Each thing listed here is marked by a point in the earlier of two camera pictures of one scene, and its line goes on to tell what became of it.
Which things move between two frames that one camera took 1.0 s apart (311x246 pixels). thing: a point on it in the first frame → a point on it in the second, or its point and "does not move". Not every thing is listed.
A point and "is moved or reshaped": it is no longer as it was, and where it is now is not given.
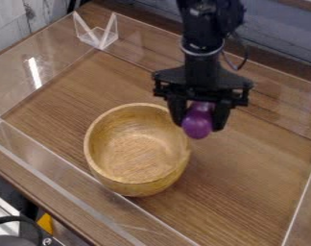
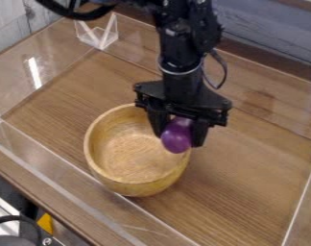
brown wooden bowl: [138, 148] does not move
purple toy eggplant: [198, 119] is moved or reshaped
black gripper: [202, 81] → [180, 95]
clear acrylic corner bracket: [98, 37] does not move
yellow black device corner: [46, 227] does not move
